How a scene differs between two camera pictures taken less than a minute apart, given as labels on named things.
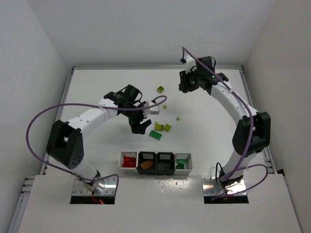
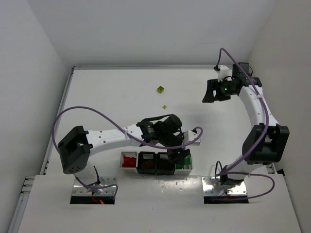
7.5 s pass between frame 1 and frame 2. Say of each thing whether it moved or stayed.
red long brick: stayed
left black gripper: moved
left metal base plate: stayed
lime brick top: stayed
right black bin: stayed
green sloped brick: moved
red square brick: stayed
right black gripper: moved
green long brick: moved
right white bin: stayed
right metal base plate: stayed
